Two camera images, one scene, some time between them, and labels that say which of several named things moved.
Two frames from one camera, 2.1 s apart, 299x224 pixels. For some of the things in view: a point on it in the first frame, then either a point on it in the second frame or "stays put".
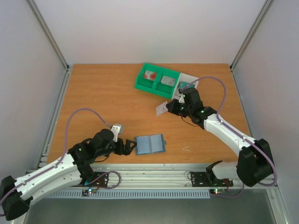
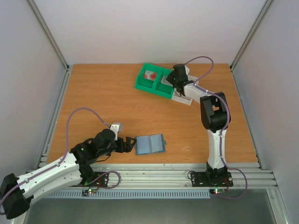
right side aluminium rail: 247,118 stays put
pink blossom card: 161,108 to 164,81
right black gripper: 173,106 to 172,78
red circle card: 150,75 stays put
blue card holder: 150,144 stays put
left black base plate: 102,182 stays put
